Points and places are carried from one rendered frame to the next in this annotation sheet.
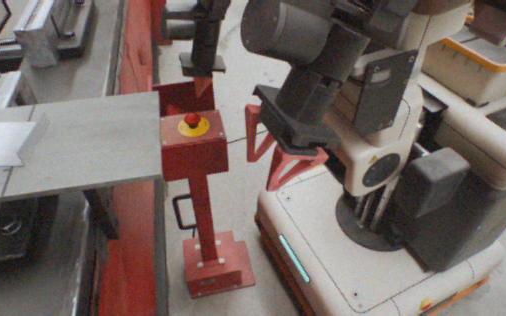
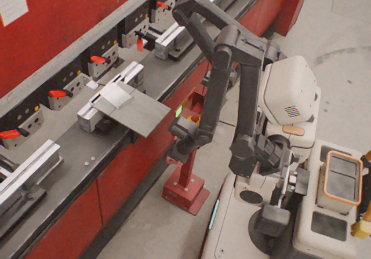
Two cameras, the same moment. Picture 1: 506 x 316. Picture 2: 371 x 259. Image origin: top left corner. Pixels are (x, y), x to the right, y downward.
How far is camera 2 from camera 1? 1.18 m
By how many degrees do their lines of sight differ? 24
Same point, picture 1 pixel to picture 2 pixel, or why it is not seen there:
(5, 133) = (121, 94)
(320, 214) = (246, 206)
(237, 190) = not seen: hidden behind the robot
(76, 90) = (160, 78)
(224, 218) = (211, 172)
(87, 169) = (131, 121)
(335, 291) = (215, 241)
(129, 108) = (157, 109)
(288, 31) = (173, 131)
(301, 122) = (178, 150)
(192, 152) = not seen: hidden behind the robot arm
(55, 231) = (116, 129)
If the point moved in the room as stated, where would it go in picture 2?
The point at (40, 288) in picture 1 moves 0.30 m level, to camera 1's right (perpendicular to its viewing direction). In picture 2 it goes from (102, 142) to (152, 189)
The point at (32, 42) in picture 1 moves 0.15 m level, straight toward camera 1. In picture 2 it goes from (159, 48) to (152, 69)
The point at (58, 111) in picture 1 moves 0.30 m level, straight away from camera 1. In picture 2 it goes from (139, 96) to (153, 49)
